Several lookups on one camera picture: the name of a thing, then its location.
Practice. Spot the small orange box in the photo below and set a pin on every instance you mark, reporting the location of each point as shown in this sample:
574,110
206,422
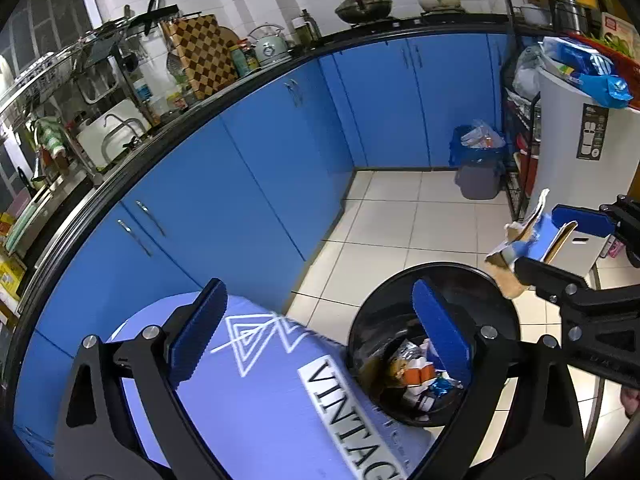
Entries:
420,376

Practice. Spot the blue foil wrapper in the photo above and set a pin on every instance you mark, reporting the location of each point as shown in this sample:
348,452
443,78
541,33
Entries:
445,386

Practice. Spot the green white dish cloth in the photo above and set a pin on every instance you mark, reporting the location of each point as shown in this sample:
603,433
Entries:
50,137

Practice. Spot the glass oil bottle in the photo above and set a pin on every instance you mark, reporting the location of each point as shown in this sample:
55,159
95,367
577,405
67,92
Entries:
306,30

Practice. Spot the black metal shelf rack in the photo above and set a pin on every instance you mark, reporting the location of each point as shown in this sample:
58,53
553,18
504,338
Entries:
515,180

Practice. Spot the red basket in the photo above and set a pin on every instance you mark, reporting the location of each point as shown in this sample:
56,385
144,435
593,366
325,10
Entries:
629,67

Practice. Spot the green label jar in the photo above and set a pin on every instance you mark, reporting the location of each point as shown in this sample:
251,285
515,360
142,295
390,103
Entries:
245,60

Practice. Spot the checkered cutting board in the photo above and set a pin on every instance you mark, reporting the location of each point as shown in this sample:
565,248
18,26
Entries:
200,55

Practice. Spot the torn blue cardboard box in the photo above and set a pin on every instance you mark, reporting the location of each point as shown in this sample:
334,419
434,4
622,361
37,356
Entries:
540,232

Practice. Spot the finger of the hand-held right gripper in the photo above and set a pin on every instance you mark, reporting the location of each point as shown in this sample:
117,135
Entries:
585,217
550,274

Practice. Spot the white storage box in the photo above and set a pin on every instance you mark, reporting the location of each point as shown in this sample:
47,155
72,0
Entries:
590,252

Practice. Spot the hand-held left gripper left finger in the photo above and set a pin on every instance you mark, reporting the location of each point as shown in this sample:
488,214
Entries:
200,330

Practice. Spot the pale green kettle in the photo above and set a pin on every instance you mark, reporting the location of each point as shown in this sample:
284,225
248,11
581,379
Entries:
270,47

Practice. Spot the black trash bin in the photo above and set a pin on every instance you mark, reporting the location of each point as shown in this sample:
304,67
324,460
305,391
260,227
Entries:
380,305

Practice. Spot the white plastic bag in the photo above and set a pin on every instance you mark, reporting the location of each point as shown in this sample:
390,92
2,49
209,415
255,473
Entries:
527,75

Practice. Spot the white appliance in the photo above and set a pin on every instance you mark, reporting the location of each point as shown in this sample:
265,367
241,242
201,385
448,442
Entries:
555,135

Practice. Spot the dark wok with lid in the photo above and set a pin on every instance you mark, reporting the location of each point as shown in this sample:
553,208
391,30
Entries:
362,7

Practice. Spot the white basin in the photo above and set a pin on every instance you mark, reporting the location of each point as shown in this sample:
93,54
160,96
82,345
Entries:
92,135

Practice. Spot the metal dish rack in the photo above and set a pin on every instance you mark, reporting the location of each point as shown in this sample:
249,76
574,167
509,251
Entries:
100,45

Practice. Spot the blue plastic package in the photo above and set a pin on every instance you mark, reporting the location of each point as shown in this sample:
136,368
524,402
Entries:
607,90

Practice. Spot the blue kitchen cabinet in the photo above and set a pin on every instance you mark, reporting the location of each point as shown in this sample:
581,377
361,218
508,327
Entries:
250,160

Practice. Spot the steel pot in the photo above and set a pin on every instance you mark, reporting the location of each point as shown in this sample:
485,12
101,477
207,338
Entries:
570,15

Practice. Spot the grey bin with blue bag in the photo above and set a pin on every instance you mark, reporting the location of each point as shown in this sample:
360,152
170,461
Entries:
477,180

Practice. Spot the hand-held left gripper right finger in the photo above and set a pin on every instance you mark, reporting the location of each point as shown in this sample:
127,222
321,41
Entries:
440,330

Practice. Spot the blue printed tablecloth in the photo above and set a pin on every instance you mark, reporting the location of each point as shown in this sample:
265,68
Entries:
270,400

